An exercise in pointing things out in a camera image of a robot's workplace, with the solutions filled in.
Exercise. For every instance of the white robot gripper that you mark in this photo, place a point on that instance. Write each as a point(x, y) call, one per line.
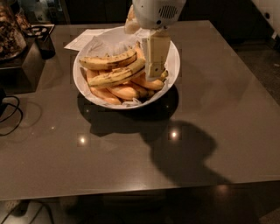
point(156, 13)

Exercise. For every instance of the white paper bowl liner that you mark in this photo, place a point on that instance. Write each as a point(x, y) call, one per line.
point(112, 70)

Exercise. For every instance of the orange banana right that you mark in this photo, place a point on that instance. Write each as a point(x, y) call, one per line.
point(152, 85)

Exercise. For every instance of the orange banana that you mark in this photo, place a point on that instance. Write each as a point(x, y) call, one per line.
point(124, 92)
point(152, 85)
point(101, 93)

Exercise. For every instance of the white bowl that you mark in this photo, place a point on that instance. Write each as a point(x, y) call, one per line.
point(112, 42)

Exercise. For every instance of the long spotted yellow banana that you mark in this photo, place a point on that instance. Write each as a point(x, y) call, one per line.
point(119, 75)

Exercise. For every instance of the orange banana front middle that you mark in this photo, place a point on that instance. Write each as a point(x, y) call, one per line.
point(124, 92)

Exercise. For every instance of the orange banana front left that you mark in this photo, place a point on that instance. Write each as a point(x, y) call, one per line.
point(101, 93)

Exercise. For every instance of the white paper sheet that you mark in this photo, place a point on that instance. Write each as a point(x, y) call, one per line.
point(78, 43)

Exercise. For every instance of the black cup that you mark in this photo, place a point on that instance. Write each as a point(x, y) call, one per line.
point(46, 48)

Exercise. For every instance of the black patterned coaster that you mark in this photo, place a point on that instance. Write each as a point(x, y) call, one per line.
point(39, 31)

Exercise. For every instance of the dark box stand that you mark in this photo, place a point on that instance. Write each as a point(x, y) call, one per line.
point(22, 74)

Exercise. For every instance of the glass jar with snacks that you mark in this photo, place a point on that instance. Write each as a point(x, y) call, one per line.
point(12, 40)

